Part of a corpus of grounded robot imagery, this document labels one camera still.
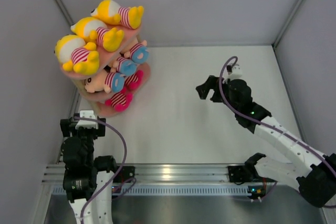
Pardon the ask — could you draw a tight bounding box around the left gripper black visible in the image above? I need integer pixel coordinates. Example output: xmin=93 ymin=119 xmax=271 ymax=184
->
xmin=61 ymin=117 xmax=104 ymax=166

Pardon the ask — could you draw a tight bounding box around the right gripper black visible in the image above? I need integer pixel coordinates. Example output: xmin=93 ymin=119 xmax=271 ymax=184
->
xmin=197 ymin=75 xmax=240 ymax=113

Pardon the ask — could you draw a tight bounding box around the face-up black-haired boy doll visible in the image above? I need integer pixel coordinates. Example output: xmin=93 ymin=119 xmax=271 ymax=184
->
xmin=84 ymin=70 xmax=125 ymax=93

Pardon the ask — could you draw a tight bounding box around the face-down black-haired boy doll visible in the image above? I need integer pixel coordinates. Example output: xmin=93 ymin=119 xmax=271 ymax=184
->
xmin=112 ymin=56 xmax=137 ymax=76

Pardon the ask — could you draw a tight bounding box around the bald peach boy doll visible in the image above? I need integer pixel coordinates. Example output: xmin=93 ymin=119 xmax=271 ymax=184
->
xmin=123 ymin=40 xmax=149 ymax=64

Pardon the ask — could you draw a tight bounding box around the yellow frog plush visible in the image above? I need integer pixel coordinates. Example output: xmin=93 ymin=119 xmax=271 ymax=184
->
xmin=54 ymin=35 xmax=100 ymax=76
xmin=70 ymin=17 xmax=124 ymax=52
xmin=90 ymin=0 xmax=144 ymax=29

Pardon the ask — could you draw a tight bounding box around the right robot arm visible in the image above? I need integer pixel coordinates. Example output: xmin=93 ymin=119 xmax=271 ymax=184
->
xmin=196 ymin=76 xmax=335 ymax=209

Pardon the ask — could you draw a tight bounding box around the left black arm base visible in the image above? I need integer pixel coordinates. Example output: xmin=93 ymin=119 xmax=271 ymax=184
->
xmin=113 ymin=165 xmax=135 ymax=184

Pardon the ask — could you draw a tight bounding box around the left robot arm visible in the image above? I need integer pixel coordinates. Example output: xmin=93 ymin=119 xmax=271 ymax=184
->
xmin=60 ymin=118 xmax=119 ymax=223

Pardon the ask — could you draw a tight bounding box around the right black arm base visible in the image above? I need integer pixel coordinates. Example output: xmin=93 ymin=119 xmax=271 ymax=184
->
xmin=228 ymin=153 xmax=275 ymax=185

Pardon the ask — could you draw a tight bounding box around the pink plush front bottom shelf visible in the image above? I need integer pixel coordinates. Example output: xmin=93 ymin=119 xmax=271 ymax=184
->
xmin=104 ymin=90 xmax=133 ymax=112

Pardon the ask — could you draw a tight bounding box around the pink plush shelf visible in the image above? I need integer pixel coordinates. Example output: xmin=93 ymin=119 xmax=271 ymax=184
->
xmin=125 ymin=70 xmax=144 ymax=90
xmin=104 ymin=90 xmax=133 ymax=112

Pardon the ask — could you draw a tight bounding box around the pink plush rear bottom shelf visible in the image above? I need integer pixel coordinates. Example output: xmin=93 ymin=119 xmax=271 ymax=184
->
xmin=125 ymin=70 xmax=144 ymax=90

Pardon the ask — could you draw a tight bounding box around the pink three-tier wooden shelf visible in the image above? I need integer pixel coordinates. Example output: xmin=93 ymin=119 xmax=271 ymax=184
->
xmin=59 ymin=25 xmax=151 ymax=117

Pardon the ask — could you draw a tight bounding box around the yellow frog plush on shelf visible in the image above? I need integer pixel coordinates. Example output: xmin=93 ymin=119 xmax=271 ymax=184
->
xmin=54 ymin=35 xmax=100 ymax=76

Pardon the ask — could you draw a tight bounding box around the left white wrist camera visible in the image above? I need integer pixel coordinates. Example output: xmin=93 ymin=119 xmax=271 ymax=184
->
xmin=73 ymin=110 xmax=99 ymax=130

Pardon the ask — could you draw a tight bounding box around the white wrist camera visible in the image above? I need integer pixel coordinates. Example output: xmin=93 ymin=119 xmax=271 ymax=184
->
xmin=226 ymin=64 xmax=243 ymax=81
xmin=73 ymin=110 xmax=99 ymax=130

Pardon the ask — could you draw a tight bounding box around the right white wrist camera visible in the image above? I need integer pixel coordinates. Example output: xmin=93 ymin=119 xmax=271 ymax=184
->
xmin=226 ymin=64 xmax=243 ymax=81

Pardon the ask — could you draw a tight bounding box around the aluminium mounting rail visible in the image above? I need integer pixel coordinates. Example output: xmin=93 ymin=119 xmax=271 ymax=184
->
xmin=41 ymin=163 xmax=329 ymax=183

